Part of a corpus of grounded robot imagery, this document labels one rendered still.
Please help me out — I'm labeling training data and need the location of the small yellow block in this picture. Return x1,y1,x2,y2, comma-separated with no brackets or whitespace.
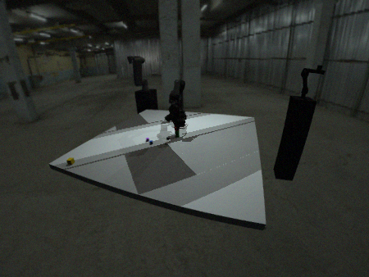
66,157,75,165

